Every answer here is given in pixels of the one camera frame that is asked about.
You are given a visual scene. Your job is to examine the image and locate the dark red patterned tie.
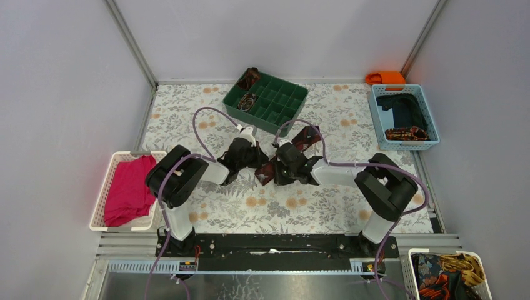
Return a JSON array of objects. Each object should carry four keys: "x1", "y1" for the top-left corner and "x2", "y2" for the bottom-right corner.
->
[{"x1": 254, "y1": 126, "x2": 321, "y2": 186}]

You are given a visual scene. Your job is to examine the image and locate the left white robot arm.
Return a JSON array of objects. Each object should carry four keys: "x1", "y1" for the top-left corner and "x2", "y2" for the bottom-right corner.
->
[{"x1": 145, "y1": 137, "x2": 269, "y2": 257}]

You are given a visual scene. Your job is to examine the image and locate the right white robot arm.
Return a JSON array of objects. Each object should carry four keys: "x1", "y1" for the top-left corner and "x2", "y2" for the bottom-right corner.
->
[{"x1": 274, "y1": 140, "x2": 418, "y2": 258}]

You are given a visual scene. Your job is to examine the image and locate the striped rolled tie in tray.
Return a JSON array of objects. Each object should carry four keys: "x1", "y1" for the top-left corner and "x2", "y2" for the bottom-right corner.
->
[{"x1": 237, "y1": 92, "x2": 258, "y2": 112}]

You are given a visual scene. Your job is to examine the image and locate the floral tablecloth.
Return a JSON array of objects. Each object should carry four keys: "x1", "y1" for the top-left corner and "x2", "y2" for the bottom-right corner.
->
[{"x1": 141, "y1": 82, "x2": 434, "y2": 235}]

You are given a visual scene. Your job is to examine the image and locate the green compartment organizer tray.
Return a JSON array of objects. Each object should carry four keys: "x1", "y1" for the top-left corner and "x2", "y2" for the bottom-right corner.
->
[{"x1": 222, "y1": 71, "x2": 309, "y2": 137}]

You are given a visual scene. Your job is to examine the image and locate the brown rolled tie back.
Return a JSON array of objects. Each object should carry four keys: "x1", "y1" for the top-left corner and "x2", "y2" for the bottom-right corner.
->
[{"x1": 236, "y1": 67, "x2": 261, "y2": 91}]

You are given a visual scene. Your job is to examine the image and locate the white basket left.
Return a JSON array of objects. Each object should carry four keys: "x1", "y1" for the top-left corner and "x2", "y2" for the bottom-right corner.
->
[{"x1": 89, "y1": 151, "x2": 167, "y2": 232}]

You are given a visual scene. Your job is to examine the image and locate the white basket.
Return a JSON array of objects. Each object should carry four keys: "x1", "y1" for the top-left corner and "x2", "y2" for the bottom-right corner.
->
[
  {"x1": 401, "y1": 248, "x2": 493, "y2": 299},
  {"x1": 89, "y1": 151, "x2": 167, "y2": 232}
]

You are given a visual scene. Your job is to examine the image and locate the magenta cloth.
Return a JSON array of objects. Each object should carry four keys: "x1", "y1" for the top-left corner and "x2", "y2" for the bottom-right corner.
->
[{"x1": 104, "y1": 156, "x2": 156, "y2": 227}]

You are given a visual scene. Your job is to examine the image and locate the light blue plastic basket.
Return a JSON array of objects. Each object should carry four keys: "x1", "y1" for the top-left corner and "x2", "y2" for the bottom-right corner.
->
[{"x1": 369, "y1": 84, "x2": 441, "y2": 151}]

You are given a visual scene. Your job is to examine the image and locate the orange cloth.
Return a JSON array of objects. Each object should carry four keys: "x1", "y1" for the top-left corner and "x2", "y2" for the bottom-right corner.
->
[{"x1": 365, "y1": 71, "x2": 406, "y2": 91}]

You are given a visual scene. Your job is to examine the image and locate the dark navy cloth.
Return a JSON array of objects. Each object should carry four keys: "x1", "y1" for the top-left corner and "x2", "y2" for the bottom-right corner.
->
[{"x1": 376, "y1": 93, "x2": 427, "y2": 131}]

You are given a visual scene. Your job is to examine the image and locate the colourful patterned tie in basket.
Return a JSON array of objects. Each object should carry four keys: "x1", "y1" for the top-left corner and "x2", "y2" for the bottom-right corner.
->
[{"x1": 385, "y1": 126, "x2": 429, "y2": 141}]

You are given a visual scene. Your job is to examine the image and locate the orange black floral tie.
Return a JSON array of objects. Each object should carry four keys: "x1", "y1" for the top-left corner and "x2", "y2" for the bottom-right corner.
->
[{"x1": 411, "y1": 253, "x2": 469, "y2": 299}]

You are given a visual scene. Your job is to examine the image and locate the gold yellow tie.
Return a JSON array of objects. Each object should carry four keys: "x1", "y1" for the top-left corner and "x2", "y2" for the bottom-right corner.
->
[{"x1": 440, "y1": 253, "x2": 486, "y2": 287}]

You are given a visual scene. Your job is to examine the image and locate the white basket bottom right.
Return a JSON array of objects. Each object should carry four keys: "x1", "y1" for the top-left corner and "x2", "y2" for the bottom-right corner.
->
[{"x1": 401, "y1": 248, "x2": 493, "y2": 299}]

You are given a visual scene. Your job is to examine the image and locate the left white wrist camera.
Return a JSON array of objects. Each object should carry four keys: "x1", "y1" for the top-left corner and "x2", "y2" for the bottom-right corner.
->
[{"x1": 237, "y1": 124, "x2": 258, "y2": 147}]

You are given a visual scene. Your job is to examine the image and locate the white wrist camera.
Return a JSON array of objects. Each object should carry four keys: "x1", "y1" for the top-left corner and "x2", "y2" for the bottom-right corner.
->
[
  {"x1": 237, "y1": 124, "x2": 258, "y2": 147},
  {"x1": 272, "y1": 139, "x2": 292, "y2": 149}
]

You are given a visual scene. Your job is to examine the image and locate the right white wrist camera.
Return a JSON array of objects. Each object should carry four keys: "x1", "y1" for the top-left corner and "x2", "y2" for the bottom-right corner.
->
[{"x1": 272, "y1": 139, "x2": 292, "y2": 149}]

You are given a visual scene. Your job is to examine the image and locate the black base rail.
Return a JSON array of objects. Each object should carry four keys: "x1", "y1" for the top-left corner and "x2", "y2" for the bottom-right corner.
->
[{"x1": 155, "y1": 230, "x2": 399, "y2": 272}]

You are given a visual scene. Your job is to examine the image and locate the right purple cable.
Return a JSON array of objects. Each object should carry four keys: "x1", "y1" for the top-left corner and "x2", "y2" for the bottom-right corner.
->
[{"x1": 271, "y1": 119, "x2": 431, "y2": 300}]

